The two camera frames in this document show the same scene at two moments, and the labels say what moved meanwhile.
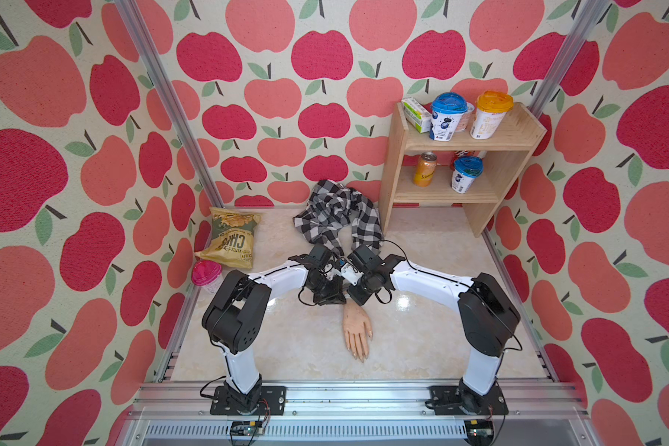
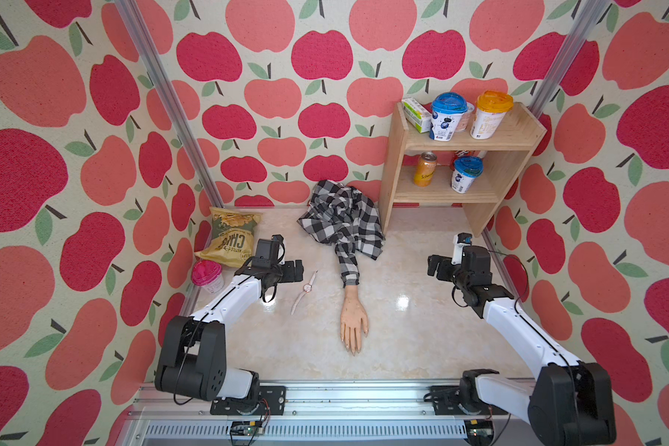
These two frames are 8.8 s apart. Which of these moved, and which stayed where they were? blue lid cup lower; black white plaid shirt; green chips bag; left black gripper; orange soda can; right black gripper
Moved: left black gripper; right black gripper
Stayed: orange soda can; blue lid cup lower; green chips bag; black white plaid shirt
